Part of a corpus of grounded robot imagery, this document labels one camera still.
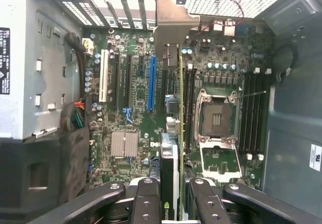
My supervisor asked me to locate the metal socket cover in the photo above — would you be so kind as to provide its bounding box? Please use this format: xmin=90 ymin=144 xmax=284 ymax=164
xmin=198 ymin=143 xmax=244 ymax=183

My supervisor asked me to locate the silver chipset heatsink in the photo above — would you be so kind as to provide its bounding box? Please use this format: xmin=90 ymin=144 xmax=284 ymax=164
xmin=110 ymin=131 xmax=139 ymax=159

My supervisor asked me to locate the green motherboard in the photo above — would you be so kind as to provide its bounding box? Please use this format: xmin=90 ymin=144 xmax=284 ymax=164
xmin=82 ymin=26 xmax=275 ymax=192

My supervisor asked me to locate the CPU socket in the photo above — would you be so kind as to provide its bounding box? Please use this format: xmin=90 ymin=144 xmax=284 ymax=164
xmin=194 ymin=88 xmax=240 ymax=144

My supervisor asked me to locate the black RAM slot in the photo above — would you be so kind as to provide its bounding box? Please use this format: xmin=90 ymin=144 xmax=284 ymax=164
xmin=185 ymin=64 xmax=191 ymax=153
xmin=191 ymin=67 xmax=198 ymax=124
xmin=263 ymin=67 xmax=271 ymax=159
xmin=256 ymin=67 xmax=264 ymax=161
xmin=243 ymin=71 xmax=250 ymax=159
xmin=249 ymin=69 xmax=257 ymax=159

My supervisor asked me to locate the black plastic shroud box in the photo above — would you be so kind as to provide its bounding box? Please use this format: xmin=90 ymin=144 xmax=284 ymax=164
xmin=0 ymin=128 xmax=92 ymax=224

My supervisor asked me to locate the long black expansion slot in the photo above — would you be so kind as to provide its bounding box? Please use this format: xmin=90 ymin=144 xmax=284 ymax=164
xmin=112 ymin=52 xmax=119 ymax=110
xmin=126 ymin=54 xmax=133 ymax=109
xmin=162 ymin=67 xmax=169 ymax=114

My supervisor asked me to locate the socket locking lever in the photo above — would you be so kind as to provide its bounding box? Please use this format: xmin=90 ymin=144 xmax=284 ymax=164
xmin=235 ymin=90 xmax=267 ymax=100

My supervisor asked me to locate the blue expansion slot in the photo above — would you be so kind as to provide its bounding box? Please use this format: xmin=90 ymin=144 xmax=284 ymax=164
xmin=148 ymin=54 xmax=157 ymax=113

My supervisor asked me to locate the open black PC case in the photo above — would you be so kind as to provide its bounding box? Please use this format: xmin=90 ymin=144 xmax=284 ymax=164
xmin=0 ymin=0 xmax=322 ymax=224

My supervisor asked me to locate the white expansion slot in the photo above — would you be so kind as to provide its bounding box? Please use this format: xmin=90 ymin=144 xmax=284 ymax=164
xmin=99 ymin=49 xmax=109 ymax=103

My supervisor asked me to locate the short black expansion slot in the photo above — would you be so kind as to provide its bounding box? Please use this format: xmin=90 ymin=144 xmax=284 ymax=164
xmin=138 ymin=54 xmax=145 ymax=76

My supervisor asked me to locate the white power connector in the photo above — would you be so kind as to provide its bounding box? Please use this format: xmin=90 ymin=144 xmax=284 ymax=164
xmin=82 ymin=38 xmax=95 ymax=56

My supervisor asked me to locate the coloured wire harness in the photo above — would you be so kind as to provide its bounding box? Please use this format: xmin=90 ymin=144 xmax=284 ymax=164
xmin=61 ymin=99 xmax=87 ymax=134

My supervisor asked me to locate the black sleeved power cable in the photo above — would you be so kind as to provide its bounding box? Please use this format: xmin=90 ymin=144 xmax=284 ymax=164
xmin=65 ymin=32 xmax=88 ymax=101

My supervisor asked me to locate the red black twisted wire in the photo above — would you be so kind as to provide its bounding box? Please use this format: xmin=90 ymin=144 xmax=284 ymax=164
xmin=200 ymin=0 xmax=245 ymax=32

